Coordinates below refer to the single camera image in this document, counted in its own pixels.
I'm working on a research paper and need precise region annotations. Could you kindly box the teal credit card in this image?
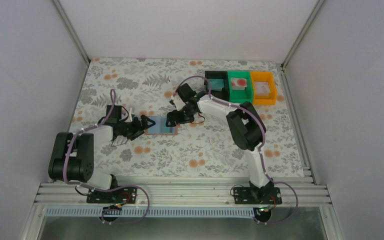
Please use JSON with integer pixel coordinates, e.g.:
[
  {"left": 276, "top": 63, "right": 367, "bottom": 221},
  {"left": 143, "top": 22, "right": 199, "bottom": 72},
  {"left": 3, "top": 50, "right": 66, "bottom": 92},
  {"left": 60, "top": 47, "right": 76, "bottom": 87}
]
[
  {"left": 209, "top": 78, "right": 225, "bottom": 92},
  {"left": 162, "top": 121, "right": 178, "bottom": 135}
]

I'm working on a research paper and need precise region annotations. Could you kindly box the orange leather card holder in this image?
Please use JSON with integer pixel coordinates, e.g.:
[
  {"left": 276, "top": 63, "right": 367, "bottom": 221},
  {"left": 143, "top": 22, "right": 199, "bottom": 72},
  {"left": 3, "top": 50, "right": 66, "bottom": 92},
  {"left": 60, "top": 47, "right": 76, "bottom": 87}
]
[{"left": 145, "top": 115, "right": 178, "bottom": 136}]

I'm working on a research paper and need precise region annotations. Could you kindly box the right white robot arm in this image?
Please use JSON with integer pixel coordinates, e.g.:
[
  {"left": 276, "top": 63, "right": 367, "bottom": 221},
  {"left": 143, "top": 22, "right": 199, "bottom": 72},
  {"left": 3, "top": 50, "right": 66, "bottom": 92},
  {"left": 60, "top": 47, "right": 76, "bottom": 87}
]
[{"left": 166, "top": 83, "right": 274, "bottom": 195}]

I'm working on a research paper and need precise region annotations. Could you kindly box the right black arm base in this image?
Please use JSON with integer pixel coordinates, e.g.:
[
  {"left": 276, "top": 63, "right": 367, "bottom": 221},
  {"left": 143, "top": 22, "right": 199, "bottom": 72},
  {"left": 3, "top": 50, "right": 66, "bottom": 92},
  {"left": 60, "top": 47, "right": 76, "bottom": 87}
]
[{"left": 229, "top": 180, "right": 283, "bottom": 224}]

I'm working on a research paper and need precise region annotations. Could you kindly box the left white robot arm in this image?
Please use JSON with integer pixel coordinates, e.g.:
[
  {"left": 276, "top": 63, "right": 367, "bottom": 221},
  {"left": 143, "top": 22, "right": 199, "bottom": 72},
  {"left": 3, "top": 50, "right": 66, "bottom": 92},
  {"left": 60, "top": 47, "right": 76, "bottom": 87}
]
[{"left": 48, "top": 105, "right": 156, "bottom": 191}]

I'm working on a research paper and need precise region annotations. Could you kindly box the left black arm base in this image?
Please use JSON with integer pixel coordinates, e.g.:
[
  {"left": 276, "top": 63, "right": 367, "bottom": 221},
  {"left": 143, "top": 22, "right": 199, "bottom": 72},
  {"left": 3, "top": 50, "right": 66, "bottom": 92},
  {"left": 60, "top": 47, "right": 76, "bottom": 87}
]
[{"left": 74, "top": 174, "right": 138, "bottom": 224}]

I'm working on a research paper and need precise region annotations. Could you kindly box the white red card in green bin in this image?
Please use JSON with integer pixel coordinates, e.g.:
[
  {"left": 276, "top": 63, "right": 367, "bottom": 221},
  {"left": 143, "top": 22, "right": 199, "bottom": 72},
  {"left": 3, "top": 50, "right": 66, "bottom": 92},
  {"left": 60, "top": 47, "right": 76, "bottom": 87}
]
[{"left": 230, "top": 77, "right": 248, "bottom": 91}]

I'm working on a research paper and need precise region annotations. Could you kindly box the white card in orange bin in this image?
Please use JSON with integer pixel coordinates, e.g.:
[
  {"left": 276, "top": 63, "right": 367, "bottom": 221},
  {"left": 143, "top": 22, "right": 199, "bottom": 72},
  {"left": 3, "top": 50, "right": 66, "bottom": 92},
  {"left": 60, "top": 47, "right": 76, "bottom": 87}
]
[{"left": 254, "top": 81, "right": 271, "bottom": 97}]

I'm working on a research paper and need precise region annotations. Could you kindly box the floral table mat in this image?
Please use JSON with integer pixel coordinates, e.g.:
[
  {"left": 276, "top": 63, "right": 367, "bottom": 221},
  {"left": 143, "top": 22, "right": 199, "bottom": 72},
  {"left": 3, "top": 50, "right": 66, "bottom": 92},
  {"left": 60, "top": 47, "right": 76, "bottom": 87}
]
[{"left": 70, "top": 57, "right": 305, "bottom": 178}]

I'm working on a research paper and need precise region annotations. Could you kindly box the black plastic bin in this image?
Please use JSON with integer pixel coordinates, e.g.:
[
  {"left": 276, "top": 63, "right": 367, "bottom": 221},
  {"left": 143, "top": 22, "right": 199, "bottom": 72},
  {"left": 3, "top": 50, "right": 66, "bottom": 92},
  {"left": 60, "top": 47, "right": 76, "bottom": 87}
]
[{"left": 204, "top": 70, "right": 230, "bottom": 101}]

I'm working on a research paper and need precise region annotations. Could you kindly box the green plastic bin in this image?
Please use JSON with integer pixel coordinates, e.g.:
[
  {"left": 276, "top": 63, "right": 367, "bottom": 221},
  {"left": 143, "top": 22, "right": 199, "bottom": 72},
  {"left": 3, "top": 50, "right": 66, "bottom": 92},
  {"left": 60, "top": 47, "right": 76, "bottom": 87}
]
[{"left": 227, "top": 71, "right": 254, "bottom": 104}]

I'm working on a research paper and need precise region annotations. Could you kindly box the orange plastic bin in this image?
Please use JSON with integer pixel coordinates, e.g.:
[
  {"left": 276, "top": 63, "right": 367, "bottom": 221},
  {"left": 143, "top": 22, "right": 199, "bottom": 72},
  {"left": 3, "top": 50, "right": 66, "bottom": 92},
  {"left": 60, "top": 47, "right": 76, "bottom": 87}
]
[{"left": 250, "top": 71, "right": 278, "bottom": 106}]

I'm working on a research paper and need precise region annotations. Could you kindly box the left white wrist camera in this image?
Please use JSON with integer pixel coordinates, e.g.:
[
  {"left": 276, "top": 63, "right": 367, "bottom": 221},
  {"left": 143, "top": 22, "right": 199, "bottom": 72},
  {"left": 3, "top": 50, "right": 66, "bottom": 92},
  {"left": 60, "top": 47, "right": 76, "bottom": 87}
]
[{"left": 124, "top": 107, "right": 136, "bottom": 123}]

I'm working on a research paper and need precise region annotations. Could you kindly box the aluminium mounting rail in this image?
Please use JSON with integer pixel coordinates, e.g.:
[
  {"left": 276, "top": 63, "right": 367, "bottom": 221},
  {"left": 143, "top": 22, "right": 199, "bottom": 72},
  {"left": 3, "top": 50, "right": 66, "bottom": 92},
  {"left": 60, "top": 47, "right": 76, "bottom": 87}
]
[{"left": 34, "top": 176, "right": 332, "bottom": 207}]

